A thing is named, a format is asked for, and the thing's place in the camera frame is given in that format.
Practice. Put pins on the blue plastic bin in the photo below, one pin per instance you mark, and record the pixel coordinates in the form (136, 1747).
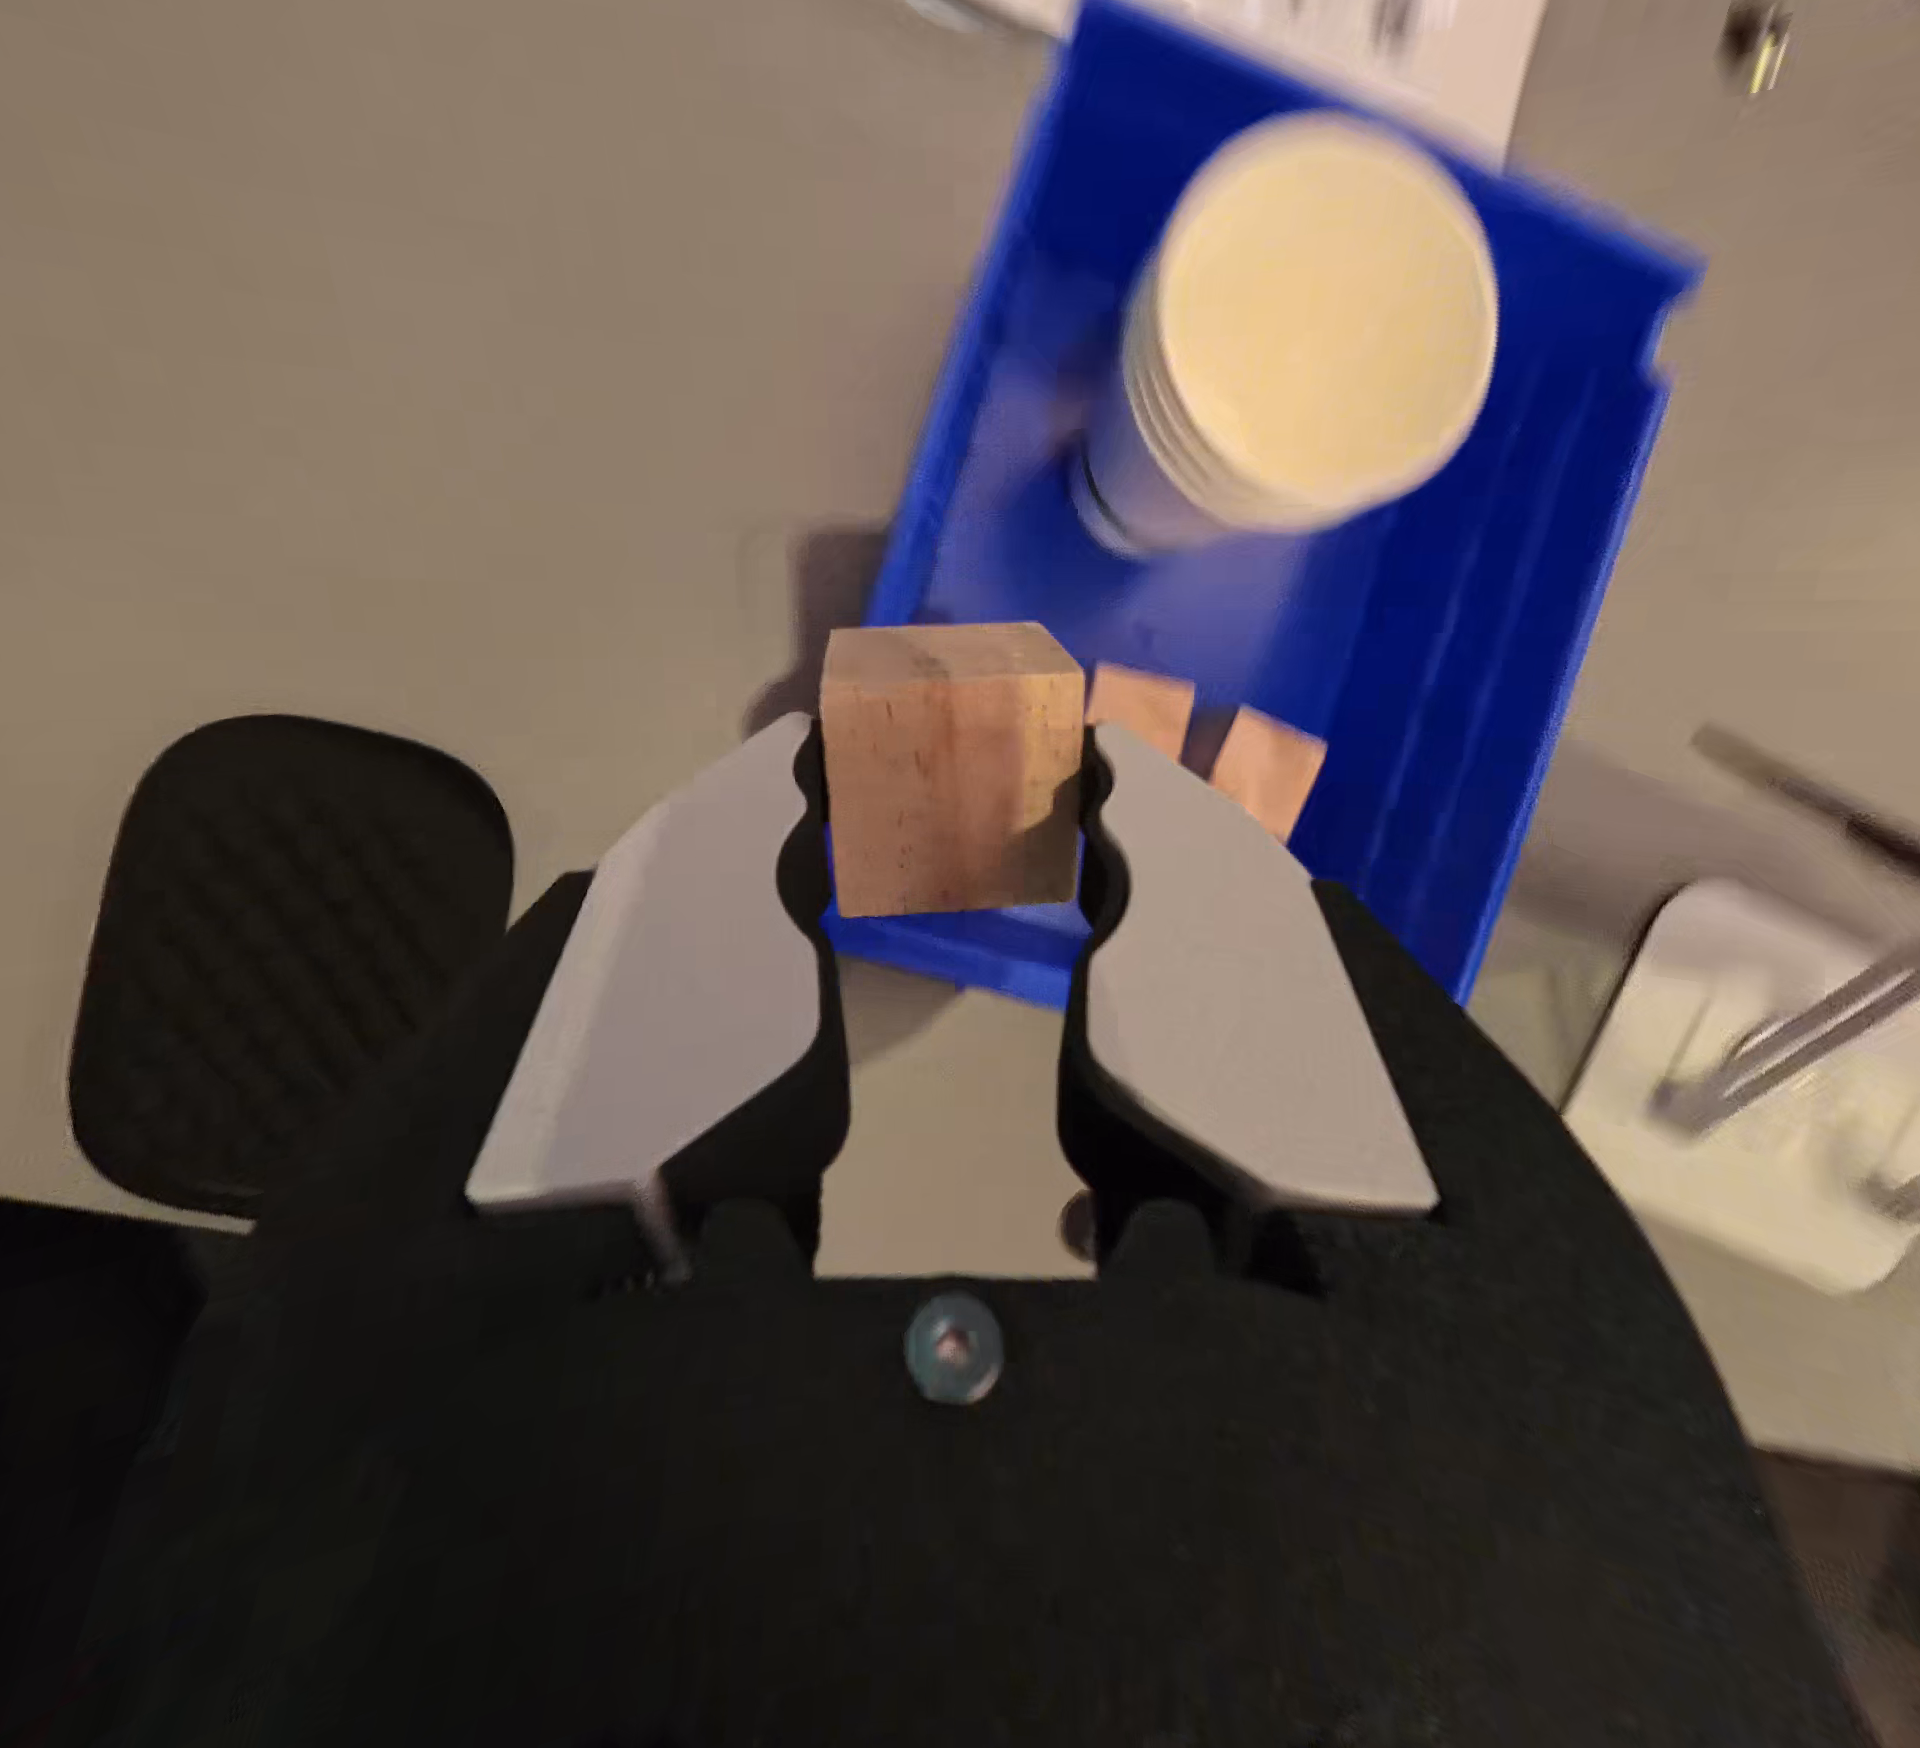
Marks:
(1500, 579)

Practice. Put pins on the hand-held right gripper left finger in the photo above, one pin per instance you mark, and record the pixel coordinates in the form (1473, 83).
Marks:
(660, 1014)

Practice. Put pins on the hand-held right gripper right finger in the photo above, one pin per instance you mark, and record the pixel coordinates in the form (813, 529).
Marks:
(1230, 1027)

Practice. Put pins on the white board stand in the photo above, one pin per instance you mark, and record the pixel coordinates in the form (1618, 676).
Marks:
(1785, 1178)

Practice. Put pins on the wooden cube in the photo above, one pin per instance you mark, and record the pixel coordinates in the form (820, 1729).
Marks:
(1141, 712)
(1269, 766)
(946, 774)

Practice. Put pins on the black wrist rest pad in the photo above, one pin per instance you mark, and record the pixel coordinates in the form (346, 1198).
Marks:
(284, 953)

